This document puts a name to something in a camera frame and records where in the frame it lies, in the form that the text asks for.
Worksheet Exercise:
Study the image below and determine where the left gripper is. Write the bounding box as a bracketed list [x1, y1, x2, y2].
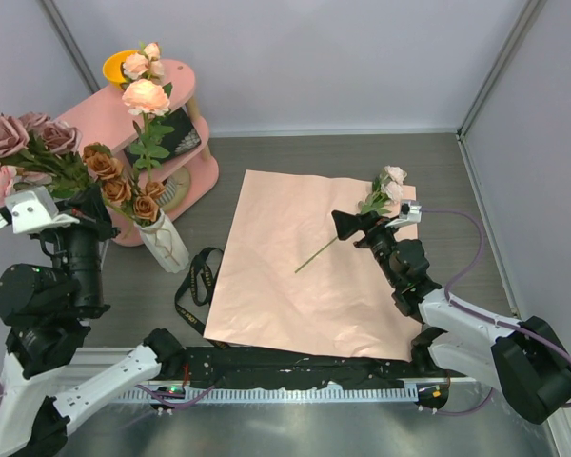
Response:
[49, 181, 127, 308]

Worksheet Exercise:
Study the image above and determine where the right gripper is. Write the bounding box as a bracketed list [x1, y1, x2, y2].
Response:
[332, 210, 403, 287]

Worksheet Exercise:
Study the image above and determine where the brown rose flower stem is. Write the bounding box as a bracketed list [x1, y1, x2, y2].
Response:
[82, 142, 166, 227]

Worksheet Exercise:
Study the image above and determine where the pale pink rose stem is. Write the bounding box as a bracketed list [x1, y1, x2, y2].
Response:
[294, 165, 410, 274]

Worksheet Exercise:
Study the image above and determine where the pink wrapping paper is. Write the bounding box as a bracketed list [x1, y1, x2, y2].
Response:
[204, 170, 421, 361]

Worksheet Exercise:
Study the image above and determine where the mauve rose flower stem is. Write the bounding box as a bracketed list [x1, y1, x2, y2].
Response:
[0, 112, 92, 199]

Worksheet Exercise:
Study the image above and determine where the pink peony flower stem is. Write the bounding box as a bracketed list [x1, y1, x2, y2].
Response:
[0, 165, 51, 208]

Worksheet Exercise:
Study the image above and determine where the peach peony flower stem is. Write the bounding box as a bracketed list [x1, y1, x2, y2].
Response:
[121, 42, 174, 181]

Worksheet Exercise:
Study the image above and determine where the black ribbon gold lettering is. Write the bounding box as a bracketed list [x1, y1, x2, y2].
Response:
[173, 247, 230, 349]

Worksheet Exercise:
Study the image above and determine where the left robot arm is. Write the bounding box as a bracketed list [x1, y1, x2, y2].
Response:
[0, 185, 185, 456]

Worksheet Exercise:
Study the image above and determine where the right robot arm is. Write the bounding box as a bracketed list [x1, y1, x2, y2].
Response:
[331, 201, 571, 424]

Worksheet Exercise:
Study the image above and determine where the white ribbed vase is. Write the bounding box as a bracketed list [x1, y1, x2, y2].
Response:
[137, 210, 190, 273]

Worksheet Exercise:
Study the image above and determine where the pink three-tier shelf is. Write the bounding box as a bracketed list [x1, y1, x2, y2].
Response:
[58, 59, 219, 220]

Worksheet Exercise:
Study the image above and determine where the striped round container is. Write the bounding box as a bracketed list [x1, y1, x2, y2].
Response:
[162, 177, 178, 205]

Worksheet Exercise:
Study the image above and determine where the round wooden disc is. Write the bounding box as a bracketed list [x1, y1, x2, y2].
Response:
[162, 167, 191, 212]

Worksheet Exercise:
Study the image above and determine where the black floral patterned tray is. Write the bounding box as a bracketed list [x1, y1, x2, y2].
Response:
[125, 109, 202, 169]

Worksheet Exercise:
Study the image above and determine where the orange plastic bowl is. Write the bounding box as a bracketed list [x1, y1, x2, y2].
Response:
[102, 50, 138, 90]

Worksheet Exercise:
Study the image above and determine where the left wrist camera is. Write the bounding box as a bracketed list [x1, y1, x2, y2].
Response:
[0, 187, 80, 235]

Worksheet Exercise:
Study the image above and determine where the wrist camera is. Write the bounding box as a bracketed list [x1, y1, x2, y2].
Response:
[386, 200, 423, 229]
[0, 187, 80, 235]

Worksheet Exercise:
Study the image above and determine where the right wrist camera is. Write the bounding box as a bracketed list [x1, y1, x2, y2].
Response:
[386, 200, 423, 229]

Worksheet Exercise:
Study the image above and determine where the white slotted cable duct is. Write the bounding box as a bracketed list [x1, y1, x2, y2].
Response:
[112, 383, 418, 405]

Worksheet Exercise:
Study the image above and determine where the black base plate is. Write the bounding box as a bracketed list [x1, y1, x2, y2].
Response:
[186, 347, 447, 390]

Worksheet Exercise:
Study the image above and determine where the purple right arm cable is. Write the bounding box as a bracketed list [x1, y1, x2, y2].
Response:
[418, 208, 571, 418]

